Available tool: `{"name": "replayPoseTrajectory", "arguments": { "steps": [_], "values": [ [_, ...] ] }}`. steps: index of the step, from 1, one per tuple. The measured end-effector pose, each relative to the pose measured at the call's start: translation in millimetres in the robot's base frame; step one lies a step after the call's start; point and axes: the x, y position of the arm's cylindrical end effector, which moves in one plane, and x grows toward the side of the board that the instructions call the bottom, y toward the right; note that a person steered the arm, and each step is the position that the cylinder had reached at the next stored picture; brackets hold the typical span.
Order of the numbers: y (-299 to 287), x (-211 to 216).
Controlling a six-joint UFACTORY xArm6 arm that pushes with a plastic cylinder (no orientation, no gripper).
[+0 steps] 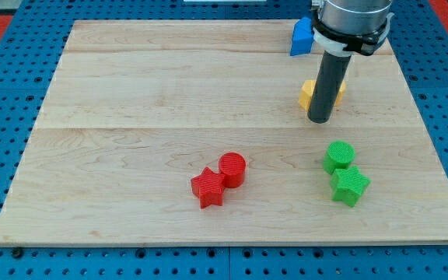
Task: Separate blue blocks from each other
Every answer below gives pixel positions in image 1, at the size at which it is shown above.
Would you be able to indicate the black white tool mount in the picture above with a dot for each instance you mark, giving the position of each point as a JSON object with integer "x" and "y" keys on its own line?
{"x": 344, "y": 45}

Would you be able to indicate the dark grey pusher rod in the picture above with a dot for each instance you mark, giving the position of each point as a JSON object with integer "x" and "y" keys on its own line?
{"x": 329, "y": 78}

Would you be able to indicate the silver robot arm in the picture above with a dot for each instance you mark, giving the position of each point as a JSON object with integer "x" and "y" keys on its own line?
{"x": 342, "y": 28}

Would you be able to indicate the yellow block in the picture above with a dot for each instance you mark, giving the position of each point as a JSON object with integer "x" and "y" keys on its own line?
{"x": 306, "y": 94}

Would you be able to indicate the blue block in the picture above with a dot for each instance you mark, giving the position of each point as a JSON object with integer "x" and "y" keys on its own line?
{"x": 302, "y": 37}

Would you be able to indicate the green cylinder block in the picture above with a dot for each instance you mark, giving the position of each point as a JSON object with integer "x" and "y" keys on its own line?
{"x": 339, "y": 155}

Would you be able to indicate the green star block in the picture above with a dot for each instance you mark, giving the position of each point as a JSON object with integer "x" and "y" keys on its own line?
{"x": 348, "y": 185}

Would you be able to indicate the red cylinder block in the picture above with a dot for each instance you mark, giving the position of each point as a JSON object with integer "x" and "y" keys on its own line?
{"x": 232, "y": 165}

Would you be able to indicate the red star block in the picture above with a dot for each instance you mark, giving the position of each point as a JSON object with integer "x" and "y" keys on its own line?
{"x": 208, "y": 187}

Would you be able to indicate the wooden board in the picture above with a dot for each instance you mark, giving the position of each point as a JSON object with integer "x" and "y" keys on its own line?
{"x": 136, "y": 108}

